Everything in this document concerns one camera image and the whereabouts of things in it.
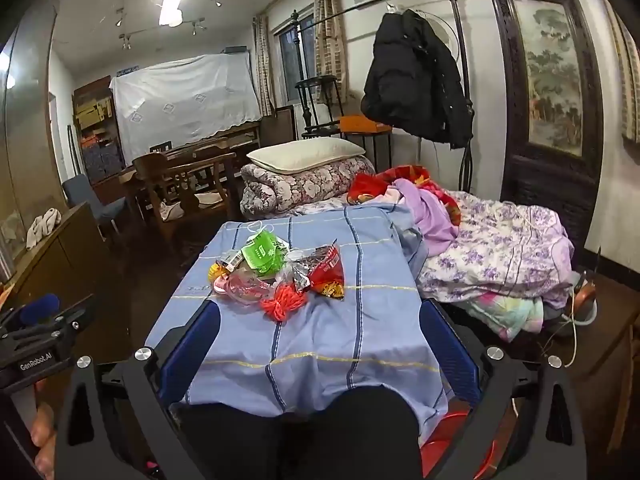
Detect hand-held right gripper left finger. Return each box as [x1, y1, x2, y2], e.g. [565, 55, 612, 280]
[54, 299, 222, 480]

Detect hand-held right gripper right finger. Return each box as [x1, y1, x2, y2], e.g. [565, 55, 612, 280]
[419, 300, 592, 480]

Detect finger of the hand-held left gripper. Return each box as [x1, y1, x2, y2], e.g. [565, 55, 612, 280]
[0, 294, 98, 346]

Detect red plastic bin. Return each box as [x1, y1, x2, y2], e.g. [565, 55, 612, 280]
[419, 407, 506, 480]

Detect red snack packet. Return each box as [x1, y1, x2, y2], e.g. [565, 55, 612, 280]
[305, 242, 347, 302]

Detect person's left hand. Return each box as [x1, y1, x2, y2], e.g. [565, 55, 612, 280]
[29, 400, 58, 480]

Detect pastel tie-dye blanket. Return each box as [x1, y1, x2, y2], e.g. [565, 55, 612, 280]
[452, 292, 546, 343]

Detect pink plastic wrapper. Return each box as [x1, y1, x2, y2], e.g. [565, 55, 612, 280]
[212, 267, 273, 306]

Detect white crumpled cloth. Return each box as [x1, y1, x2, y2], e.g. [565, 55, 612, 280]
[26, 208, 62, 250]

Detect orange-red net bag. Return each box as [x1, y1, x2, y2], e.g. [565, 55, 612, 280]
[260, 280, 308, 322]

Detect grey upholstered chair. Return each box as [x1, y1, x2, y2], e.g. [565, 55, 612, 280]
[62, 174, 128, 241]

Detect purple floral quilt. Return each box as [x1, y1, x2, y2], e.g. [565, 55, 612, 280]
[417, 190, 576, 306]

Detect blue checked cloth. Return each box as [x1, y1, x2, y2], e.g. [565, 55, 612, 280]
[145, 205, 451, 418]

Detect green packet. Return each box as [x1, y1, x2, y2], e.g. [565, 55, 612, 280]
[241, 232, 288, 278]

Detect person's legs black trousers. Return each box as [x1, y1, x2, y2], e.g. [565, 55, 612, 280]
[172, 385, 425, 480]

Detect lilac cloth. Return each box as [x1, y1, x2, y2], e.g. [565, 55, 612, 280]
[387, 179, 461, 256]

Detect brown and teal appliance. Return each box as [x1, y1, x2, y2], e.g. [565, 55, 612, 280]
[570, 270, 598, 322]

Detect wooden armchair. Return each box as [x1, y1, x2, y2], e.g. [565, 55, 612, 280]
[132, 151, 238, 253]

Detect red patterned blanket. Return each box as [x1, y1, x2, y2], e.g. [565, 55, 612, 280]
[347, 165, 462, 226]

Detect wooden bookshelf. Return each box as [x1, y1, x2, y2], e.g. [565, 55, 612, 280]
[72, 76, 126, 186]

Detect maroon floral folded quilt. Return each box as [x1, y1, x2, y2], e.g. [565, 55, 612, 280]
[240, 156, 376, 220]

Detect wooden table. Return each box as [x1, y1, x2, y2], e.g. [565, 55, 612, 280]
[120, 136, 236, 181]

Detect cream pillow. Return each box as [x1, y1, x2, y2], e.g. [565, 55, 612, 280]
[246, 137, 367, 176]

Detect wooden top metal stool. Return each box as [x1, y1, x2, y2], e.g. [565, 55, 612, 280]
[342, 130, 393, 171]

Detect dark wooden framed board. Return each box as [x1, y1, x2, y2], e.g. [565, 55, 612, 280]
[262, 105, 296, 148]

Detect orange flat box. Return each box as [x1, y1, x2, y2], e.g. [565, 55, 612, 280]
[340, 115, 393, 135]

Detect white sheet cover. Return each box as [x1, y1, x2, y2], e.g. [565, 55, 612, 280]
[110, 50, 262, 152]

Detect black padded jacket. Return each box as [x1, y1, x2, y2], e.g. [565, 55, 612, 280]
[361, 9, 475, 150]

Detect checked curtain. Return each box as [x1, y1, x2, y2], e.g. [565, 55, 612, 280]
[252, 14, 277, 117]
[311, 0, 349, 106]

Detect black round metal stand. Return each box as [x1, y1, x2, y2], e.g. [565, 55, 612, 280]
[295, 75, 346, 138]

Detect carved wooden screen with painting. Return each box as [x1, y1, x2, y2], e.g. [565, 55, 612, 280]
[480, 0, 608, 266]

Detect window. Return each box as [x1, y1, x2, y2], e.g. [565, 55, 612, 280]
[277, 20, 317, 103]

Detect white cable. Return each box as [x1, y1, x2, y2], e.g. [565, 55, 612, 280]
[542, 280, 581, 368]

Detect track light rail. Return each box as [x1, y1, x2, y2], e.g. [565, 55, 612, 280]
[119, 19, 207, 51]

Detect black metal bed frame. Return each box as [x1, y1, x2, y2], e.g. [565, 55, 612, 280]
[292, 0, 473, 196]

